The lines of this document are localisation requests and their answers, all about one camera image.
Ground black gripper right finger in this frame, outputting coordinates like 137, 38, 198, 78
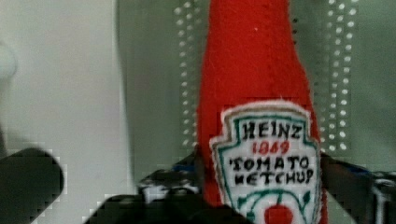
320, 153, 396, 224

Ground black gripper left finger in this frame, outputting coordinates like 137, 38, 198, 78
83, 152, 252, 224

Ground plush red ketchup bottle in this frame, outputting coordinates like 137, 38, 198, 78
197, 0, 328, 224

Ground black object at edge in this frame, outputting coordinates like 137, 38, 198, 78
0, 148, 64, 224

